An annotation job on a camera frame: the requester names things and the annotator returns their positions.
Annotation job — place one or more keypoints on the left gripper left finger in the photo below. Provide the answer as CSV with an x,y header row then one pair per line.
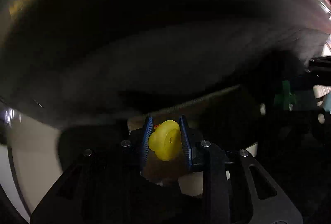
x,y
147,131

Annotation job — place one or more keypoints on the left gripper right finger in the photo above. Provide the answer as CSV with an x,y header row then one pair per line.
x,y
186,140

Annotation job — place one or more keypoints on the yellow rubber duck toy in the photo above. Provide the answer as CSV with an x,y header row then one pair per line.
x,y
165,142

